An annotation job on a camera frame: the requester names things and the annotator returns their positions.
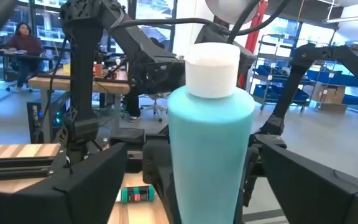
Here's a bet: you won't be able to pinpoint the person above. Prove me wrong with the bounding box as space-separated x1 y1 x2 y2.
123 37 167 123
4 21 45 94

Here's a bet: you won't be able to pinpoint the black computer tower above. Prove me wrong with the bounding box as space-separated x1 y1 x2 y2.
26 91 71 144

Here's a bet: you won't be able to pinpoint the cardboard box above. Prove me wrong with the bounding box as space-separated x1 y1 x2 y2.
314 83 347 105

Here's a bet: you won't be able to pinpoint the metal cart blue bins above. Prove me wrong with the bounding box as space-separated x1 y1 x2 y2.
252 33 318 112

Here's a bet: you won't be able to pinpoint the large turquoise paint bottle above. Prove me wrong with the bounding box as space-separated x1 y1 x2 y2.
167 42 256 224

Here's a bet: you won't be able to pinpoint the small teal paint bottle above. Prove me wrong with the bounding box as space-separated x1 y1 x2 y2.
120 185 156 204

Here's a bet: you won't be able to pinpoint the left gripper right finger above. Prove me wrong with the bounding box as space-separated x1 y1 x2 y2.
261 141 358 224

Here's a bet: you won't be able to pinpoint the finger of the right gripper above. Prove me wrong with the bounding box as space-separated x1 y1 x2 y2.
242 146 261 208
142 139 181 224

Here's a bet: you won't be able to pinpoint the wooden office desk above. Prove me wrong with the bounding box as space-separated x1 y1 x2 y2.
28 67 131 144

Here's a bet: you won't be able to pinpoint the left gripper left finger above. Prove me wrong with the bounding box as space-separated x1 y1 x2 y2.
0 142 128 224

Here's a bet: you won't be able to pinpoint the office chair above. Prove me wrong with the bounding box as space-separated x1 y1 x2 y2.
141 91 169 123

